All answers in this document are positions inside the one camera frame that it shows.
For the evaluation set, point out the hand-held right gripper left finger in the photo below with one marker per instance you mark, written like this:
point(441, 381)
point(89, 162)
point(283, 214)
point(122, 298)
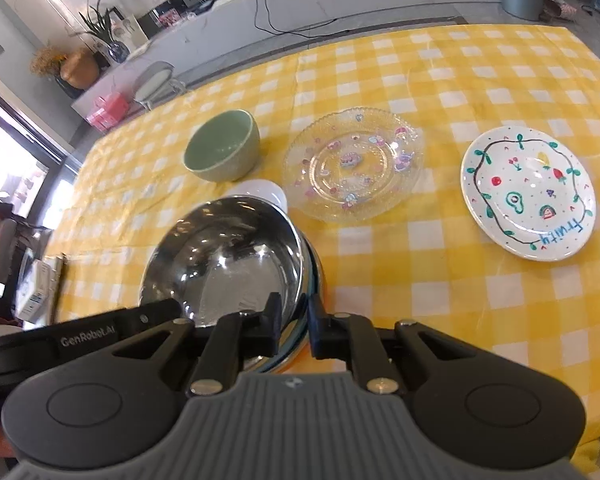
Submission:
point(272, 325)

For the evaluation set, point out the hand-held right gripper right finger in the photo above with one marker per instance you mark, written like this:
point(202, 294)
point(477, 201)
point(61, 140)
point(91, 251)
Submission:
point(316, 330)

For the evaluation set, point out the blue rimmed bowl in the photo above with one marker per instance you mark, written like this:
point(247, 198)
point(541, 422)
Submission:
point(314, 270)

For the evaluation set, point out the stainless steel bowl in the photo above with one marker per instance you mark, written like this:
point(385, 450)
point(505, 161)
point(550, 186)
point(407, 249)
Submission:
point(220, 255)

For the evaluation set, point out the white bowl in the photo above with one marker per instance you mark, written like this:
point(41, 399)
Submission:
point(260, 191)

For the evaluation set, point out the clear glass printed plate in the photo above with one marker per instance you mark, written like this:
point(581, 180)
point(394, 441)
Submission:
point(352, 162)

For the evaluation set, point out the green ceramic bowl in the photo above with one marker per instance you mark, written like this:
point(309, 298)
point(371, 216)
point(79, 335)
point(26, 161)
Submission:
point(222, 147)

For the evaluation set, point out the white painted plate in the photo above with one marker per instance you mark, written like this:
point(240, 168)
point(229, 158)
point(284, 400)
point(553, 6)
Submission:
point(527, 190)

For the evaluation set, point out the pink box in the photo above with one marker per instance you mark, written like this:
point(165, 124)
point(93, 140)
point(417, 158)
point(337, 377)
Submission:
point(107, 110)

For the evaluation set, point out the yellow checked tablecloth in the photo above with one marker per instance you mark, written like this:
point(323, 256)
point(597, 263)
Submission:
point(380, 80)

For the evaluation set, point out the round metal chair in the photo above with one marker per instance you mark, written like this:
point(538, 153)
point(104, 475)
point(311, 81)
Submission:
point(152, 80)

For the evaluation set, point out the orange vase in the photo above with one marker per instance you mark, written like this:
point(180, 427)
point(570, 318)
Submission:
point(80, 70)

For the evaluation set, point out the dried yellow flowers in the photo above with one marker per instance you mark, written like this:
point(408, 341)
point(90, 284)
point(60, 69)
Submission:
point(45, 60)

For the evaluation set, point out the green plant in blue vase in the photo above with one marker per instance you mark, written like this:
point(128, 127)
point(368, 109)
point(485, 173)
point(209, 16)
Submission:
point(102, 25)

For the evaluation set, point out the pink slippers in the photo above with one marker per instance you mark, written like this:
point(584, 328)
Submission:
point(562, 7)

